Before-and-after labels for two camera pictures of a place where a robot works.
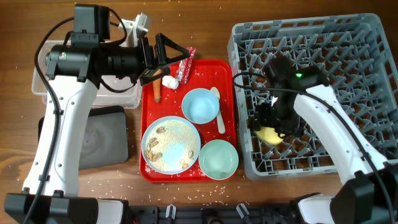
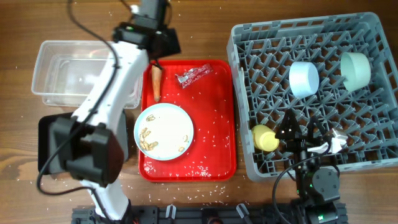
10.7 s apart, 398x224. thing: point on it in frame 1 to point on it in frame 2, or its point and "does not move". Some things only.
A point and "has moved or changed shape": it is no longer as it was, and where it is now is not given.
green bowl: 218,159 to 355,70
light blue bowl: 200,106 has moved or changed shape
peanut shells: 165,133 to 144,132
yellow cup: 268,135 has moved or changed shape
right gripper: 277,121 to 296,139
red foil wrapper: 184,66 to 186,77
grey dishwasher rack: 361,63 does not move
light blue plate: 171,145 has moved or changed shape
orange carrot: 157,84 does not move
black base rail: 287,213 does not move
